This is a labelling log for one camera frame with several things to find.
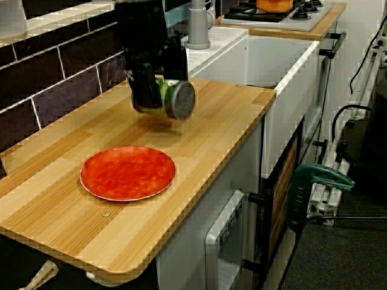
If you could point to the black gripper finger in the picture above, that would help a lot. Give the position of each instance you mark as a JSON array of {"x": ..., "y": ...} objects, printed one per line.
[{"x": 146, "y": 87}]

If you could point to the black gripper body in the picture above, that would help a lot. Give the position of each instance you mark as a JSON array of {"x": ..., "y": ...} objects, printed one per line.
[{"x": 175, "y": 60}]

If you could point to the green label tin can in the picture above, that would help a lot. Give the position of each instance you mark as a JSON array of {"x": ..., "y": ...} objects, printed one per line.
[{"x": 181, "y": 101}]

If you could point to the grey toy faucet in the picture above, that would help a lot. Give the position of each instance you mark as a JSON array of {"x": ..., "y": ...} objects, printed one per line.
[{"x": 198, "y": 27}]

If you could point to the dark tile backsplash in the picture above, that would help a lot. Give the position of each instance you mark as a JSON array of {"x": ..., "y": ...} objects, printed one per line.
[{"x": 60, "y": 75}]

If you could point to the red round plate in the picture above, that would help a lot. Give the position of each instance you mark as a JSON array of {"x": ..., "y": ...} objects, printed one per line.
[{"x": 127, "y": 173}]

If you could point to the black burner grate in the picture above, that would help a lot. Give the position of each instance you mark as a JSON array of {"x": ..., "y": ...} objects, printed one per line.
[{"x": 254, "y": 15}]

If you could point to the light wooden shelf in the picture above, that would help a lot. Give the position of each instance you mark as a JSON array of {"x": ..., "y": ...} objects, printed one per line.
[{"x": 60, "y": 21}]

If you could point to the orange pot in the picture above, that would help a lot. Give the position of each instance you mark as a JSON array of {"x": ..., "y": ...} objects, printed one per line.
[{"x": 273, "y": 5}]

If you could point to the white toy sink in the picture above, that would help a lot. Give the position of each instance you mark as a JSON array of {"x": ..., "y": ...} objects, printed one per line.
[{"x": 290, "y": 105}]

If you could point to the grey toy stove top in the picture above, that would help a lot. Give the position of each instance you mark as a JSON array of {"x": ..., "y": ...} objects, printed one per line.
[{"x": 302, "y": 22}]

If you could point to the black stove knob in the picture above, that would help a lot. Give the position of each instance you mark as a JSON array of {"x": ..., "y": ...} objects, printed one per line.
[
  {"x": 317, "y": 3},
  {"x": 303, "y": 12}
]

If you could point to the white container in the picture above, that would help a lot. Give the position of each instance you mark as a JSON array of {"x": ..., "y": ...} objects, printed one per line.
[{"x": 12, "y": 18}]

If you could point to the white toy oven cabinet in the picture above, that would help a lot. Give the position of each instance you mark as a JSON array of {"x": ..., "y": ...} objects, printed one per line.
[{"x": 325, "y": 90}]

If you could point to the black framed wooden slat door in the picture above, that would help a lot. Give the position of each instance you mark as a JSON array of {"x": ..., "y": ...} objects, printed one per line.
[{"x": 281, "y": 193}]

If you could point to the white dishwasher door panel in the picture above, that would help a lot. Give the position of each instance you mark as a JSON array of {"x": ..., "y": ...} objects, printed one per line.
[{"x": 223, "y": 241}]

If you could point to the white kitchen cabinet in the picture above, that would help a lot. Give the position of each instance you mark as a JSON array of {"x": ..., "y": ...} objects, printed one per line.
[{"x": 181, "y": 256}]

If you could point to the green clamp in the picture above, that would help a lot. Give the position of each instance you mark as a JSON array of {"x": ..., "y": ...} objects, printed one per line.
[{"x": 302, "y": 193}]

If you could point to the white bracket under counter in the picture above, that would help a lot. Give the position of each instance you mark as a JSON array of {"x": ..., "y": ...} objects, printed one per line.
[{"x": 99, "y": 279}]

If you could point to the white aluminium frame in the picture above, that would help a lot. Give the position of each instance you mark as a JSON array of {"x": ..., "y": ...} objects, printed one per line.
[{"x": 325, "y": 208}]

